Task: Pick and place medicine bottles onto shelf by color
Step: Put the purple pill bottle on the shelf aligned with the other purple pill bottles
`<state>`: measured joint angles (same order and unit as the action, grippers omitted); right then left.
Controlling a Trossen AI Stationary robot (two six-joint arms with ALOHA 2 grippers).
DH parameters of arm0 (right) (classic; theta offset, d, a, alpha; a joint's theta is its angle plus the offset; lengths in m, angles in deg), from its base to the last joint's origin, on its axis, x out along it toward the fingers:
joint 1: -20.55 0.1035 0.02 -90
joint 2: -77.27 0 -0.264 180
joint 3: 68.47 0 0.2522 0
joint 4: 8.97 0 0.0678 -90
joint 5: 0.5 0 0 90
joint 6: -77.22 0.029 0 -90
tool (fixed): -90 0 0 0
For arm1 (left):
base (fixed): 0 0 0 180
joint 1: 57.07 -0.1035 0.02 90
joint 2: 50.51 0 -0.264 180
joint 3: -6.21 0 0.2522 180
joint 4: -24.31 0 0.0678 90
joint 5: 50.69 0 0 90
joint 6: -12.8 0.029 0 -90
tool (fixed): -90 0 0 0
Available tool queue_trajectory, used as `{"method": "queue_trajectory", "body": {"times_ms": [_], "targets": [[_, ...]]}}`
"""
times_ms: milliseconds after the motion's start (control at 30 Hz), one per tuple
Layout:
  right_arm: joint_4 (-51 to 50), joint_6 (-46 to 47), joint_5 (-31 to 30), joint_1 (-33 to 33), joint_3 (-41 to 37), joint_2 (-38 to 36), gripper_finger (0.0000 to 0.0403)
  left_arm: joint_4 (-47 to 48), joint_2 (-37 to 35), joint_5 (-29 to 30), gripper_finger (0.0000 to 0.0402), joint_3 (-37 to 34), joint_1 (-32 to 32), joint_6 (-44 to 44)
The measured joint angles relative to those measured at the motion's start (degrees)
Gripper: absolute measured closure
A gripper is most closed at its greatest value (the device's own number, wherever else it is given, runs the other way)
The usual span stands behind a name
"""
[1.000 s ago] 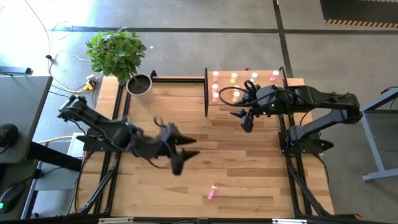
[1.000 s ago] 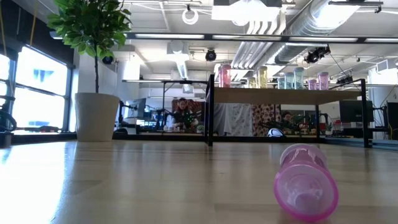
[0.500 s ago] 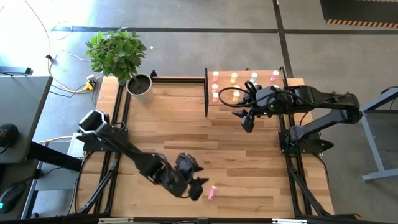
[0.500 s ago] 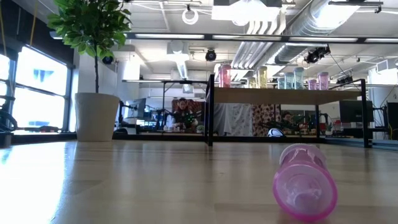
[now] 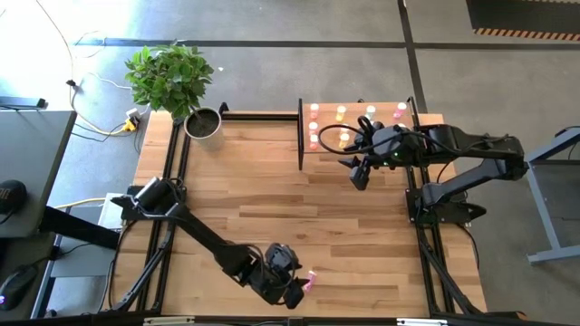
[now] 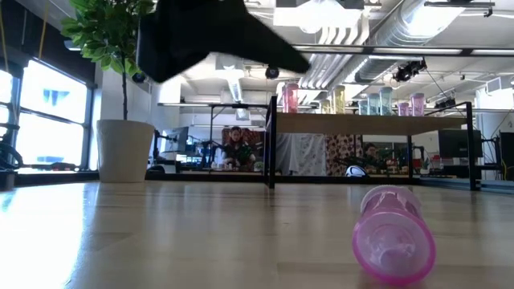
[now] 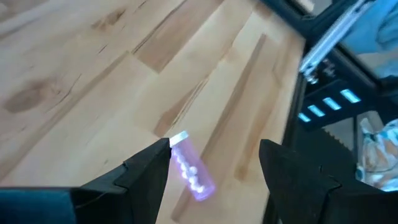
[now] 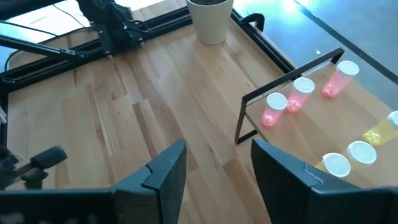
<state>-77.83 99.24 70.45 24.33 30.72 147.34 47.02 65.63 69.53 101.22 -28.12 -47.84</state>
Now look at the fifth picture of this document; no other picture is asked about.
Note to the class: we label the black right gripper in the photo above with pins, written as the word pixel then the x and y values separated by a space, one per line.
pixel 385 147

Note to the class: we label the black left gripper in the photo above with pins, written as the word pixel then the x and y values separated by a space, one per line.
pixel 278 274

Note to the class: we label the purple pill bottle white cap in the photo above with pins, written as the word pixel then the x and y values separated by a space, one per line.
pixel 399 111
pixel 311 280

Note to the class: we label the teal pill bottle white cap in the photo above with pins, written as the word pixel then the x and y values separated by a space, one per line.
pixel 370 111

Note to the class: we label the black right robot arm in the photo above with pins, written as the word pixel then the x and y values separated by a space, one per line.
pixel 471 154

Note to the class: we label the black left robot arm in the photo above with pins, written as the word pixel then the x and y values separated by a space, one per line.
pixel 199 231

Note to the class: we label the green potted plant white pot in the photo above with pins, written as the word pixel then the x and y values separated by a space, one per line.
pixel 167 77

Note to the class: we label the white floor box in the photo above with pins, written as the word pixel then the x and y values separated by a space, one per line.
pixel 109 213

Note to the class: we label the black mat hazard stripe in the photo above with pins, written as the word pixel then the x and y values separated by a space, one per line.
pixel 521 16

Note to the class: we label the white power adapter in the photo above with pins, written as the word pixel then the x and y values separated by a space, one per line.
pixel 133 113

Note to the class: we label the black desk beam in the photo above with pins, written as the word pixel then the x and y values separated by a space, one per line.
pixel 77 226

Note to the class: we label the blue metal desk leg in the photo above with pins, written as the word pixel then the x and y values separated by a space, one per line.
pixel 44 290

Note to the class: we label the black computer mouse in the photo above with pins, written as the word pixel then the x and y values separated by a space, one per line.
pixel 16 287

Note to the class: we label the small black plug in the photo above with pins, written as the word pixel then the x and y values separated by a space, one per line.
pixel 70 83

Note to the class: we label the grey desk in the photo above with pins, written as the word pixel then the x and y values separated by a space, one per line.
pixel 31 149

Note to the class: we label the black round device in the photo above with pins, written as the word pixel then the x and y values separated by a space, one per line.
pixel 11 197

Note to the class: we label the dark flat bar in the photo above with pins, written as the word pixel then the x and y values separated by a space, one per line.
pixel 22 103

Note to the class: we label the wooden shelf black metal frame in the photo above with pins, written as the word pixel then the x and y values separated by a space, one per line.
pixel 326 149

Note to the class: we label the silver metal bracket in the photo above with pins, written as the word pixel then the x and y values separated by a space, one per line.
pixel 167 321
pixel 421 322

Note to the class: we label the blue-grey metal desk frame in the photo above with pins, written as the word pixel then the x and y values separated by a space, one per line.
pixel 544 213

